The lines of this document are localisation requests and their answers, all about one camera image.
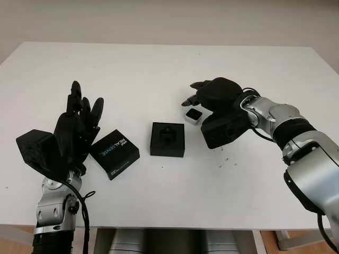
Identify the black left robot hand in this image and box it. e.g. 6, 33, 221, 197
53, 80, 105, 177

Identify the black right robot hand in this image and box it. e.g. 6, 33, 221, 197
181, 77, 244, 114

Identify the silver RealSense camera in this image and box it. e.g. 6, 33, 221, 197
183, 107, 204, 124

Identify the black RealSense box lid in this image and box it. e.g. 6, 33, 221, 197
88, 129, 141, 181

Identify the grey robot torso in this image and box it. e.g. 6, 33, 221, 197
108, 229, 235, 254

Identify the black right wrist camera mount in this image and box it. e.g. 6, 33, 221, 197
200, 110, 251, 149

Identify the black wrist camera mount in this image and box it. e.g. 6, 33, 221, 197
200, 110, 251, 149
15, 129, 70, 184

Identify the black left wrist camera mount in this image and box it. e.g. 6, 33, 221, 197
15, 129, 70, 184

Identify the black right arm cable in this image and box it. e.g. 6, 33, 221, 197
241, 87, 333, 254

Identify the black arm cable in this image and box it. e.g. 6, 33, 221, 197
241, 87, 333, 254
61, 180, 96, 254

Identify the black camera box base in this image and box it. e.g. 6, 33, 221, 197
149, 122, 185, 157

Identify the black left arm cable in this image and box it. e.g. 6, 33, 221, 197
61, 180, 96, 254

